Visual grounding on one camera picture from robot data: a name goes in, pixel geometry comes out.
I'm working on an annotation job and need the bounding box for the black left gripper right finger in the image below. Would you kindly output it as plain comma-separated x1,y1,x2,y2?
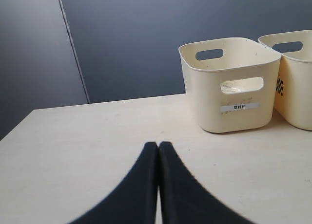
158,141,252,224

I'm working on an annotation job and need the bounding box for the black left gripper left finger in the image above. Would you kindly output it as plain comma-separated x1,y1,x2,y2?
71,142,158,224

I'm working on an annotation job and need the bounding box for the cream bin left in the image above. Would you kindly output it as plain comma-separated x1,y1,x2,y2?
178,37,281,133

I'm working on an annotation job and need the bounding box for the cream bin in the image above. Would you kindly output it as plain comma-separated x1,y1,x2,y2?
178,37,281,133
258,29,312,131

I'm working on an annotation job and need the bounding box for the cream bin middle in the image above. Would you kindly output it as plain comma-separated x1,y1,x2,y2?
258,29,312,131

